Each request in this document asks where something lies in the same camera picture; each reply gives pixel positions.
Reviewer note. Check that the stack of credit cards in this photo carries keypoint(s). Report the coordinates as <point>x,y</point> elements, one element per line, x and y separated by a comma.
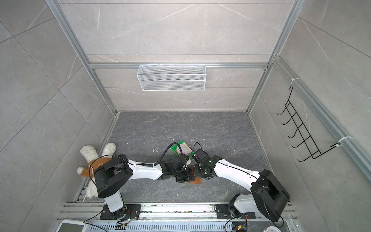
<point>186,150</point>

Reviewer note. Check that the green plastic card tray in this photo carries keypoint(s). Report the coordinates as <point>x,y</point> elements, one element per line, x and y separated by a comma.
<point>177,150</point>

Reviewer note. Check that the white brown plush toy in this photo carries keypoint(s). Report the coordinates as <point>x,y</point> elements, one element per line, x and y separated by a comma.
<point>91,156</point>

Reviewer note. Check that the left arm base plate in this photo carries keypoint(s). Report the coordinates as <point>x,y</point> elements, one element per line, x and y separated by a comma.
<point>130,211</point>

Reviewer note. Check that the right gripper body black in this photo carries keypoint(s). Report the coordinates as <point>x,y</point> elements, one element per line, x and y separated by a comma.
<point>199,170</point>

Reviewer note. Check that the brown leather card holder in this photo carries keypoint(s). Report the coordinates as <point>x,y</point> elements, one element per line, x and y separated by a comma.
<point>195,180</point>

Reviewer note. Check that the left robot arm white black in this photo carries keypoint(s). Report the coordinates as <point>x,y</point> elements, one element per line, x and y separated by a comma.
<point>111,176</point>

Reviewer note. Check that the white device at bottom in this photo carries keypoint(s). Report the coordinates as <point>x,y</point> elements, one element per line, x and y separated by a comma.
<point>68,225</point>

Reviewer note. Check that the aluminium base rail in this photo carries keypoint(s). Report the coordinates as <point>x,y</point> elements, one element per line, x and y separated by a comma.
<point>176,217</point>

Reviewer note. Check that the white wire mesh basket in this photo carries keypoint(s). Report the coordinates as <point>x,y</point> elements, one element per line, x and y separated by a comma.
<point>172,77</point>

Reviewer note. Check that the black wire hook rack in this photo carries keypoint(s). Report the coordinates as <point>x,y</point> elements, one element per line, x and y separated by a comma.
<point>302,131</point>

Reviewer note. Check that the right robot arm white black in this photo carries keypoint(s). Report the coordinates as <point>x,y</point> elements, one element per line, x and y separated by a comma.
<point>269,197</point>

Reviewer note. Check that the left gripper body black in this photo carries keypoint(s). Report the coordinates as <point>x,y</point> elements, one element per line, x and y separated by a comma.
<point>183,175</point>

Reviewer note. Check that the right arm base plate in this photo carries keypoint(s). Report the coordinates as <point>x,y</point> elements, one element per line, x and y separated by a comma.
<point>224,211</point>

